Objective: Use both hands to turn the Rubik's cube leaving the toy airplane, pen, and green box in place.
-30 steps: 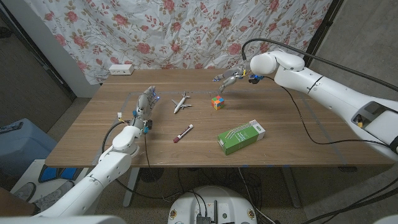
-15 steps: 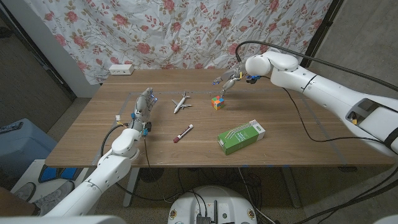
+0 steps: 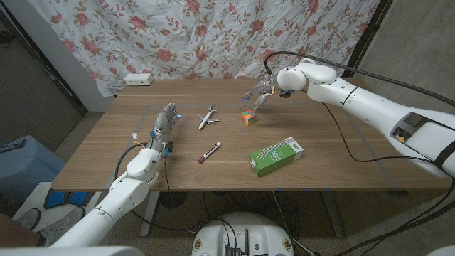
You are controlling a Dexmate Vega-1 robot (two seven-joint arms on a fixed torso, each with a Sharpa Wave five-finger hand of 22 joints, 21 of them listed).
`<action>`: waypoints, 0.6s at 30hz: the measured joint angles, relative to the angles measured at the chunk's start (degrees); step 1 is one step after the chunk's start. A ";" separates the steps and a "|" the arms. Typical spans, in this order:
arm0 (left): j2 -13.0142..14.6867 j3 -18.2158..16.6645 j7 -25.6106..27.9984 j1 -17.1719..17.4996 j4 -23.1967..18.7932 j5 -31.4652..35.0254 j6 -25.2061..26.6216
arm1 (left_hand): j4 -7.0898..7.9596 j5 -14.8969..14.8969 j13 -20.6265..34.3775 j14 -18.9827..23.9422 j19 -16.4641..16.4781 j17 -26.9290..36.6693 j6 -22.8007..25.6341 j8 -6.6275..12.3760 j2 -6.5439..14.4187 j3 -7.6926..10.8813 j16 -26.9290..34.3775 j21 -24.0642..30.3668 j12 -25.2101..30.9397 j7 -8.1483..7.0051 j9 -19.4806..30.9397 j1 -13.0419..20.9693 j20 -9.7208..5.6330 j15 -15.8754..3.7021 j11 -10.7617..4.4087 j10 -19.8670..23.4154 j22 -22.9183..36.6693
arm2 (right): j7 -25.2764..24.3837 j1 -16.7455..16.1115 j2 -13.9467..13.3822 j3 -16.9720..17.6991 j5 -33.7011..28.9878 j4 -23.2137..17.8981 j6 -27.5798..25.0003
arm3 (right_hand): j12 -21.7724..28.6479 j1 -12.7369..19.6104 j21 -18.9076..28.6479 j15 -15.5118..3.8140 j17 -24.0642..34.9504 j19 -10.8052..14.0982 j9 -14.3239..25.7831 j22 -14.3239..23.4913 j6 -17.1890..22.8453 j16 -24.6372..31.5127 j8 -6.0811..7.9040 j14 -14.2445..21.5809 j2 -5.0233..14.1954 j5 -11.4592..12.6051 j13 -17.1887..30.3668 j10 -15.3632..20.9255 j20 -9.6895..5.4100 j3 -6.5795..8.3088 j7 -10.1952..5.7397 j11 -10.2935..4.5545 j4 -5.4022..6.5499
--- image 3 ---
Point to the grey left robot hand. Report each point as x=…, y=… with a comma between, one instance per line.
x=164, y=124

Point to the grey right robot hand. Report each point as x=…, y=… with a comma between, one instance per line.
x=266, y=87

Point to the multicoloured Rubik's cube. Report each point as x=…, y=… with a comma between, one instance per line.
x=249, y=118

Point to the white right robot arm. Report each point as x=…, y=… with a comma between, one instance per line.
x=355, y=99

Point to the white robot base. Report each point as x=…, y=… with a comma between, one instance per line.
x=213, y=234

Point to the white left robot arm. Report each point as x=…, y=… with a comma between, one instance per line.
x=121, y=195

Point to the white toy airplane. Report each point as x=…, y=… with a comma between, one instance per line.
x=207, y=119

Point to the white pen with red cap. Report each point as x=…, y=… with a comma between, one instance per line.
x=209, y=152

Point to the green cardboard box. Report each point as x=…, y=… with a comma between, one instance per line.
x=273, y=158

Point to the white power strip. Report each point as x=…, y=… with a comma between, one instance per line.
x=138, y=79

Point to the floral print backdrop cloth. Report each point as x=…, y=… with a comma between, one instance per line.
x=177, y=35

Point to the white table leg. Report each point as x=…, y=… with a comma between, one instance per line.
x=150, y=213

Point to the blue plastic bin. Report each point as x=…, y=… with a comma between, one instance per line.
x=28, y=167

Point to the black antenna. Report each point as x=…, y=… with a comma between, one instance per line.
x=246, y=241

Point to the grey sneaker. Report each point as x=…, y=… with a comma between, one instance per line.
x=60, y=224
x=28, y=218

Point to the grey mini computer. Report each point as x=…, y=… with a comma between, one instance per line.
x=232, y=251

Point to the grey table leg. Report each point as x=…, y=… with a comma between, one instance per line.
x=334, y=217

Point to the white and blue floor mat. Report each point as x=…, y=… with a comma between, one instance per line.
x=35, y=199

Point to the dark flat item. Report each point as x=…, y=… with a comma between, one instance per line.
x=12, y=145

